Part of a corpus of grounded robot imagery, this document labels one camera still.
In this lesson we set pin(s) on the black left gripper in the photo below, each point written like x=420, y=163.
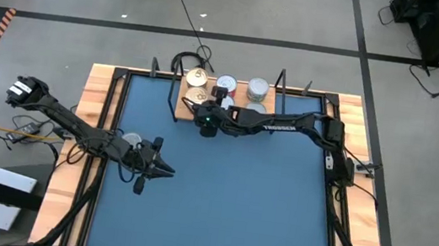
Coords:
x=142, y=159

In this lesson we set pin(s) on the black power adapter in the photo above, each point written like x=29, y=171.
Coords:
x=27, y=128

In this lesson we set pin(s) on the green label tuna can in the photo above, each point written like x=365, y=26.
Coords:
x=258, y=87
x=256, y=107
x=256, y=100
x=131, y=138

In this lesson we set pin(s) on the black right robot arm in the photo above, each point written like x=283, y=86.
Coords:
x=287, y=125

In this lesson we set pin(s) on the blue table mat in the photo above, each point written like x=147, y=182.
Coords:
x=210, y=224

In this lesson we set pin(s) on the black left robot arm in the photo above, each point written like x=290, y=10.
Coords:
x=67, y=116

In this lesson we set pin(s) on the red label seafood can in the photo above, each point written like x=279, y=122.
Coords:
x=228, y=82
x=228, y=102

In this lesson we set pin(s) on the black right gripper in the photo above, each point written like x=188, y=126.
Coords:
x=214, y=116

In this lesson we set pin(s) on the blue label seafood can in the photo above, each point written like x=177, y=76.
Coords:
x=195, y=93
x=197, y=76

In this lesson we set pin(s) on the black aluminium table frame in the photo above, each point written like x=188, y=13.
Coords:
x=166, y=75

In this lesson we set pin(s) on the wooden table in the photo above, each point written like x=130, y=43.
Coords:
x=95, y=81

